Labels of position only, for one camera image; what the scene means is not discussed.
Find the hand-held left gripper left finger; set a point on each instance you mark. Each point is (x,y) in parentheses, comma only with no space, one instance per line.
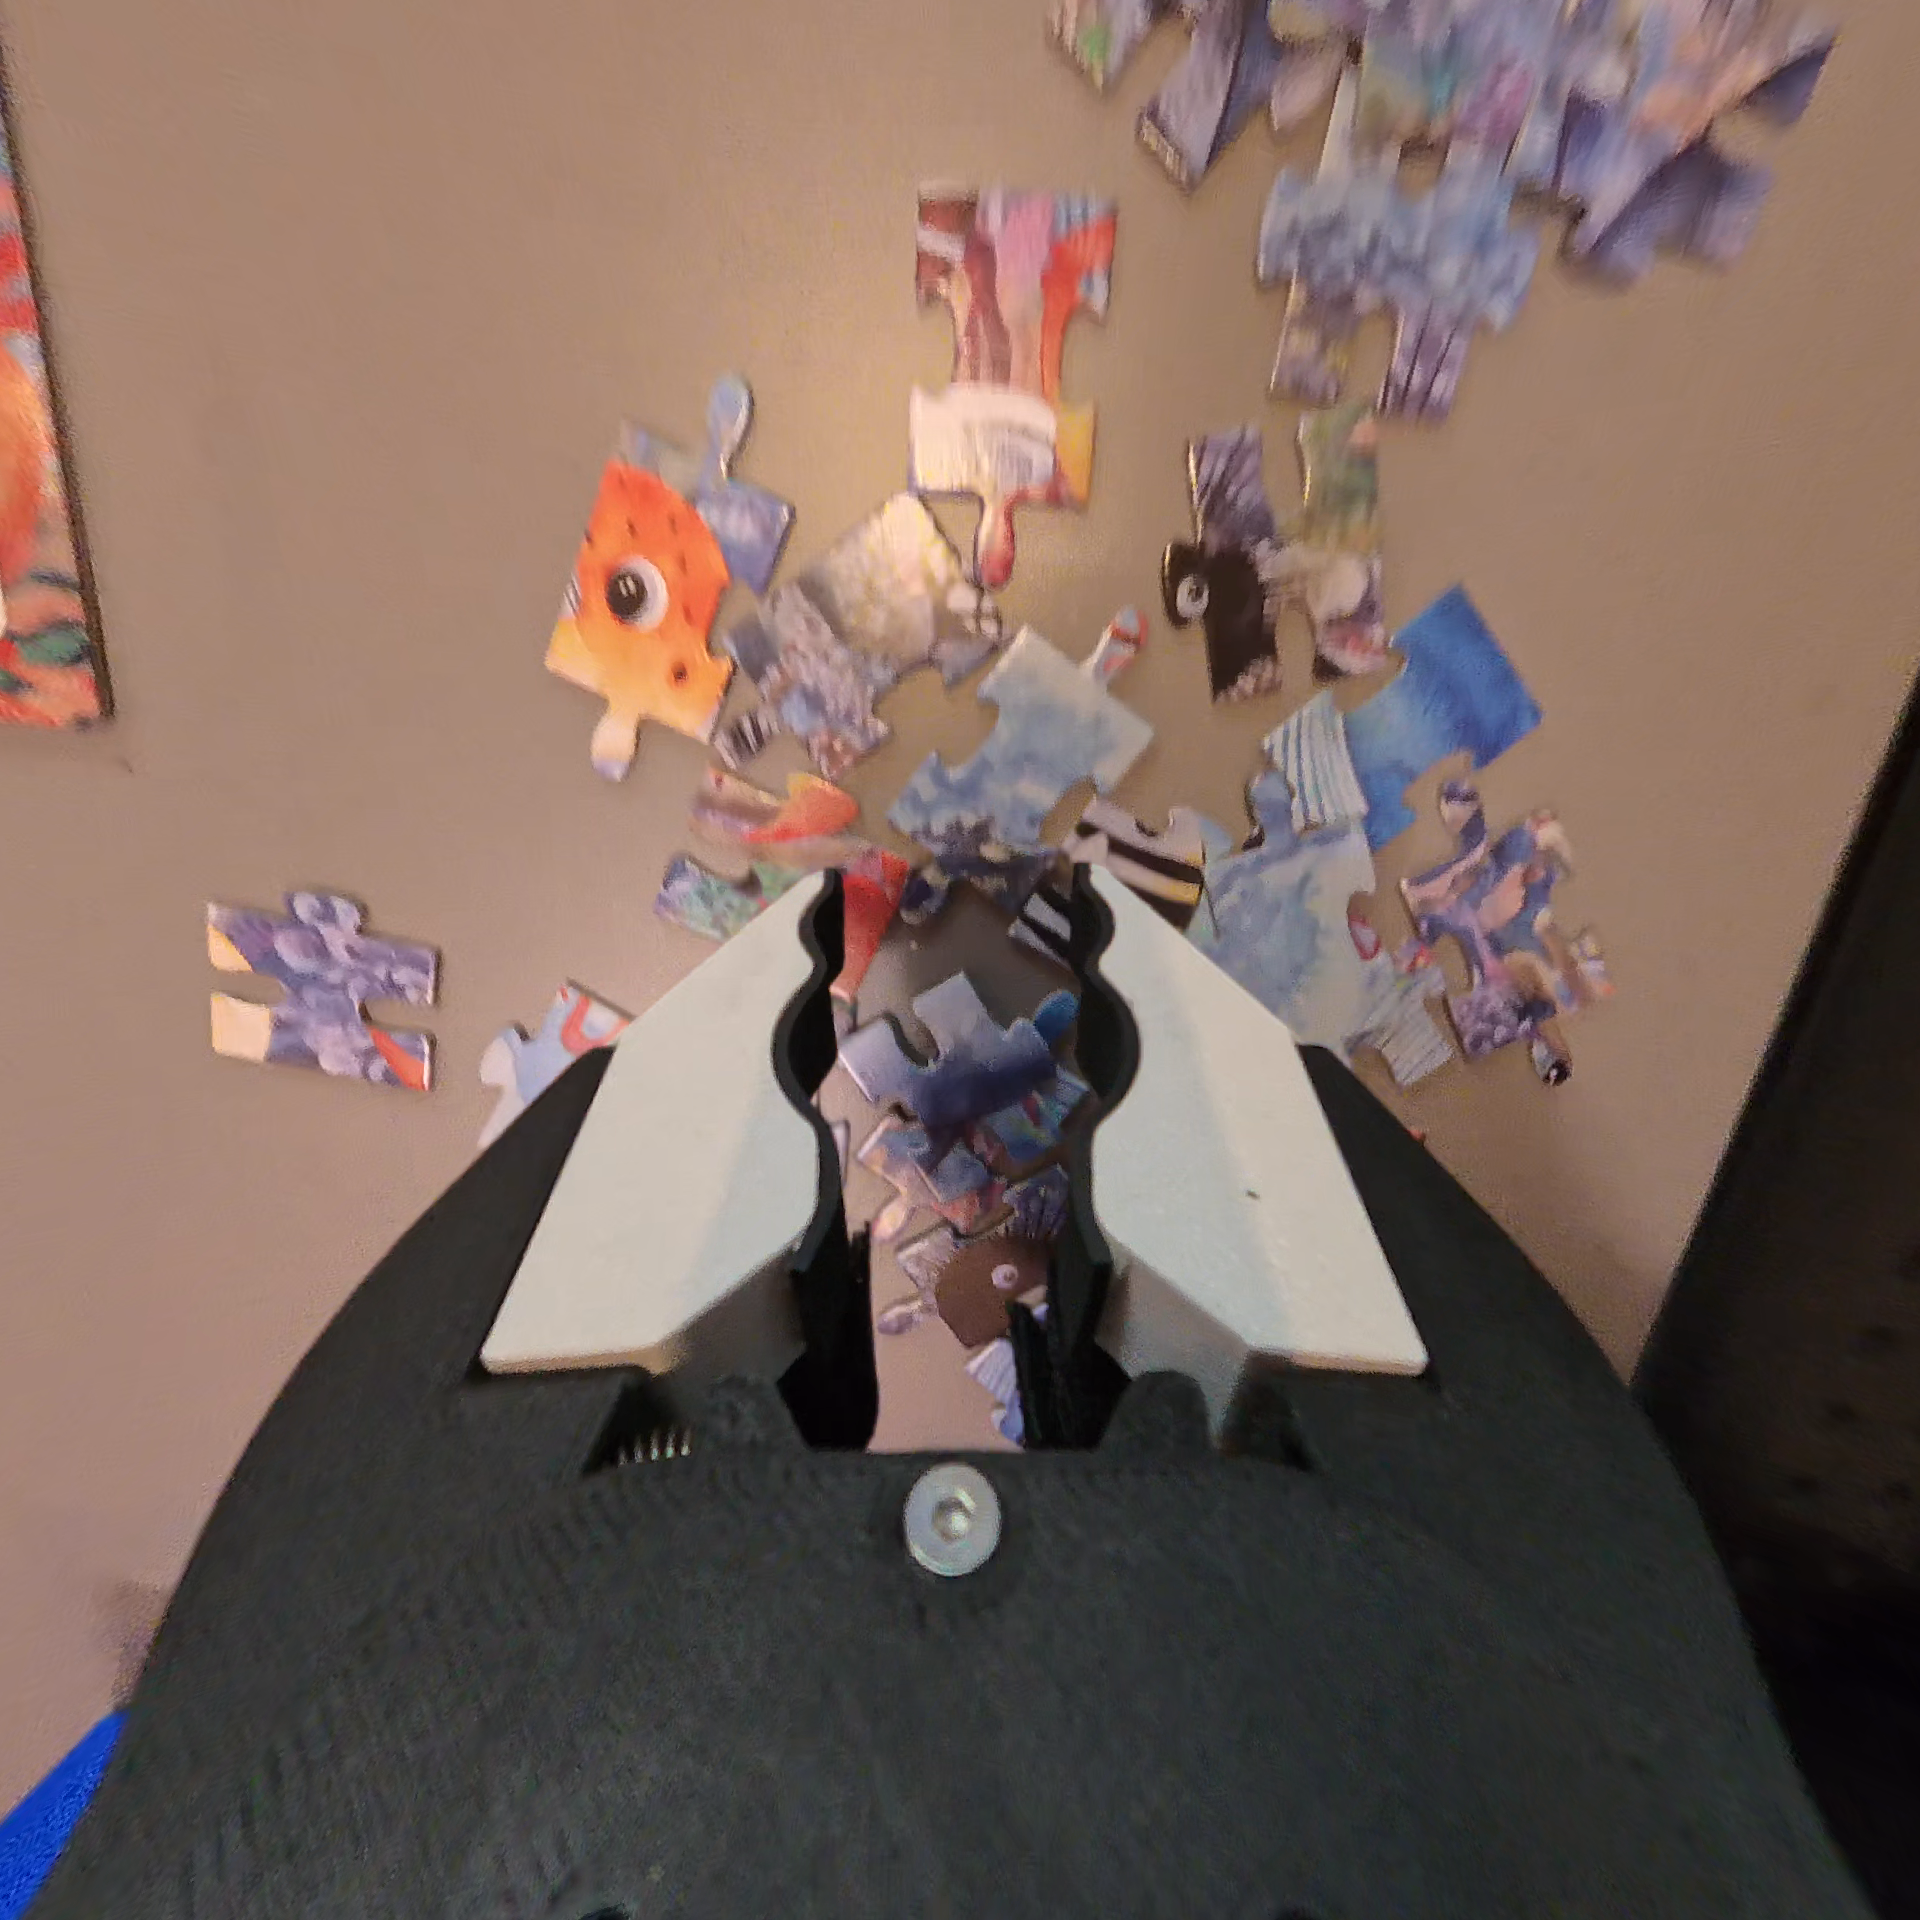
(660,1201)

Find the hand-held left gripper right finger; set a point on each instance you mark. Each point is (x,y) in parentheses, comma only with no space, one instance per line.
(1260,1201)

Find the black white spotted puzzle piece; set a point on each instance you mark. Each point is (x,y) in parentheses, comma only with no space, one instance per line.
(868,614)

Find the red white banded puzzle piece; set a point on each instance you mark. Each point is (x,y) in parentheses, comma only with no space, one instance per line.
(1004,329)

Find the blue mottled puzzle piece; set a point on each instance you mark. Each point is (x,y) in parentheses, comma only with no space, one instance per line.
(1395,240)

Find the pile of loose puzzle pieces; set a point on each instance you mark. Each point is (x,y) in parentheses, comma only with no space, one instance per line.
(644,600)

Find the blue plastic bin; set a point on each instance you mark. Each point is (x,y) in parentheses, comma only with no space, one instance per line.
(44,1793)

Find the puzzle frame board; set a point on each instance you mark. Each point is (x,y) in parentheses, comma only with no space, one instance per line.
(44,570)

